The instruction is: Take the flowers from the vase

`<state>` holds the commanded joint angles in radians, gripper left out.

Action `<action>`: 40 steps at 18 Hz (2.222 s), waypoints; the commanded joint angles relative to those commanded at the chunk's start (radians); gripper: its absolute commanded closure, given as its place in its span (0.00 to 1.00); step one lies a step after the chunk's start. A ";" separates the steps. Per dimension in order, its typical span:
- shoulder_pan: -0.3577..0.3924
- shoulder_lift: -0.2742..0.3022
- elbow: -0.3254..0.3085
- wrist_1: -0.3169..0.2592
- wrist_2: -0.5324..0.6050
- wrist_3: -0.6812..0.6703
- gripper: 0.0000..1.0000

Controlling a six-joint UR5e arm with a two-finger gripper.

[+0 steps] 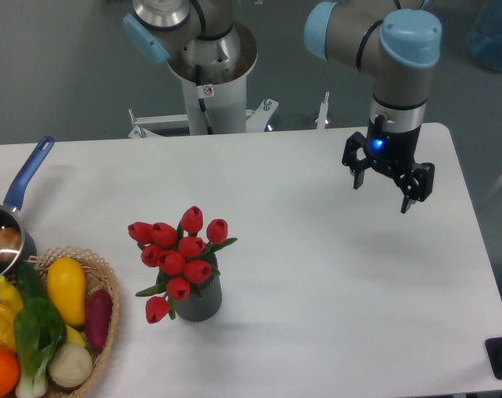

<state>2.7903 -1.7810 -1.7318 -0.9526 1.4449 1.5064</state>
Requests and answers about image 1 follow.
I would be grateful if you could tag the yellow bell pepper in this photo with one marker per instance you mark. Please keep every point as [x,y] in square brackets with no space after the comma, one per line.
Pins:
[10,304]

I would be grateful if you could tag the red tulip bouquet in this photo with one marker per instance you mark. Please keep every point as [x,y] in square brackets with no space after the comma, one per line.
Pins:
[168,249]

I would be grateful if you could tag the dark grey ribbed vase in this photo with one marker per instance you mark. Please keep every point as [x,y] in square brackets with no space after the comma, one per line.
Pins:
[205,296]

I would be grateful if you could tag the brown bread roll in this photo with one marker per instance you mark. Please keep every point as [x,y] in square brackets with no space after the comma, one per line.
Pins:
[10,242]

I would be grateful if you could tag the woven wicker basket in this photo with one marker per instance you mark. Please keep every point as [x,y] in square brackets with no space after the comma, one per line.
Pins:
[98,275]

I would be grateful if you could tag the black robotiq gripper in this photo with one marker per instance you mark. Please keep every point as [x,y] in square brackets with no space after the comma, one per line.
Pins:
[391,154]

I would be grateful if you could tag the blue handled saucepan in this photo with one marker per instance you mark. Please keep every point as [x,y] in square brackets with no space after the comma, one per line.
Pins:
[12,203]

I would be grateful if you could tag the yellow squash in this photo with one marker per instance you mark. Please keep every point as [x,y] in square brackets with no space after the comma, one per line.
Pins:
[66,287]

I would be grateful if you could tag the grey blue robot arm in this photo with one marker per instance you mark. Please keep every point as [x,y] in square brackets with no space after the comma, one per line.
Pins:
[396,42]

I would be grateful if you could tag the beige onion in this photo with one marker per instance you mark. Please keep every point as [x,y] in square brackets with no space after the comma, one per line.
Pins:
[71,365]

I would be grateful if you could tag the green bok choy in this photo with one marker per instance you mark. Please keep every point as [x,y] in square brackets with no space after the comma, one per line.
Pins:
[38,330]

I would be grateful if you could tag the orange fruit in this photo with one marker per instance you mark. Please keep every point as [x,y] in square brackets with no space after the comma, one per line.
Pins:
[9,372]

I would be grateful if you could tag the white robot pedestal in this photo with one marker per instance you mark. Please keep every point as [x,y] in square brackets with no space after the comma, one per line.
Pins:
[213,76]

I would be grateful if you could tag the purple eggplant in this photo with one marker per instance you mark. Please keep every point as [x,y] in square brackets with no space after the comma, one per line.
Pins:
[97,319]

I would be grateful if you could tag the blue translucent container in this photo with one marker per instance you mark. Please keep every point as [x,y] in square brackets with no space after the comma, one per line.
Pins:
[484,40]

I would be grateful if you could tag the green cucumber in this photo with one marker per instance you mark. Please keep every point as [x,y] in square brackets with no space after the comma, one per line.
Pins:
[29,282]

